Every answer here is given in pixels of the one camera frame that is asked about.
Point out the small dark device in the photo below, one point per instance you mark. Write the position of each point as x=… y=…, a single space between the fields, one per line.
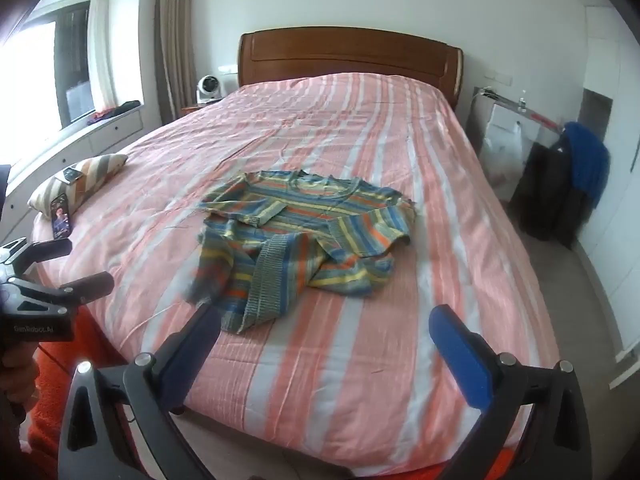
x=72 y=174

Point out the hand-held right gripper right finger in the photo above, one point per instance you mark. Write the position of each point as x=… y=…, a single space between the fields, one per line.
x=462 y=355

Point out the white window seat cabinet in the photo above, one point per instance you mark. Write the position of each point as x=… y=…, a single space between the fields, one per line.
x=100 y=132

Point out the wooden nightstand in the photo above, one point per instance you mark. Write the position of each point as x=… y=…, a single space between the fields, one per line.
x=192 y=109

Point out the white wardrobe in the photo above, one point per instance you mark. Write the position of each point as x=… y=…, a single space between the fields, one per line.
x=620 y=160

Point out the bed with pink striped sheet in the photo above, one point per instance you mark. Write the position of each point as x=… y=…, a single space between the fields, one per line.
x=360 y=150

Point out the white sheer curtain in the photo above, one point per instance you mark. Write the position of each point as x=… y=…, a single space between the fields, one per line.
x=102 y=50

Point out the dark clothes on sill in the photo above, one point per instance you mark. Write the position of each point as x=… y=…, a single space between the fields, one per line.
x=112 y=112

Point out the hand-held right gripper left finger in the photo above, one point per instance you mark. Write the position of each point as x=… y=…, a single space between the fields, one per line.
x=192 y=355

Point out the brown curtain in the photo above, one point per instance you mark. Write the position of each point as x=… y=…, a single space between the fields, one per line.
x=175 y=35

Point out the window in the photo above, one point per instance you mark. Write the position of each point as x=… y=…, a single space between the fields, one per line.
x=70 y=60

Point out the white desk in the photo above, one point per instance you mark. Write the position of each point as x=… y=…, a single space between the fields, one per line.
x=505 y=115

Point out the white desk fan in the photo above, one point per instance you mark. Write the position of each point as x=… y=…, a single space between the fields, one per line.
x=211 y=89

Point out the wooden headboard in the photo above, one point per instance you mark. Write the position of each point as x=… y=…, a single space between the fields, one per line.
x=350 y=55

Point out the long white wall socket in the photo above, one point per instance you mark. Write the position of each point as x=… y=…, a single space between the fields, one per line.
x=497 y=79

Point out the person's left hand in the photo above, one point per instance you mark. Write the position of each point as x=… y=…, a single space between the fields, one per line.
x=17 y=375

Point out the clear plastic bag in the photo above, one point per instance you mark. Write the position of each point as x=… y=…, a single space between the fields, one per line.
x=500 y=160

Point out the striped pillow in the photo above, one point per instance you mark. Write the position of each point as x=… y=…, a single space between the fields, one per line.
x=97 y=172

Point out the small plastic bottle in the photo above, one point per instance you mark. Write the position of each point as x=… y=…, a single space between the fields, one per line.
x=523 y=101

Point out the black smartphone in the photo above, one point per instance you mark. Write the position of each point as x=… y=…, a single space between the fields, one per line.
x=60 y=215

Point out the blue garment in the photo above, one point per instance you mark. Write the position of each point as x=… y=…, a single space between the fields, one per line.
x=587 y=160

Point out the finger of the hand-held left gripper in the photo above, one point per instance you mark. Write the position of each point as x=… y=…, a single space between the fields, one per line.
x=50 y=250
x=90 y=286

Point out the striped knit sweater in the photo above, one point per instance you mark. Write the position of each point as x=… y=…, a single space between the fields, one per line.
x=300 y=210

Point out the black jacket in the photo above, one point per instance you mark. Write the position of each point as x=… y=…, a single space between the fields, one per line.
x=550 y=190

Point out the orange fleece blanket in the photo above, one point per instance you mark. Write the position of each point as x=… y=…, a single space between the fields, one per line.
x=95 y=332

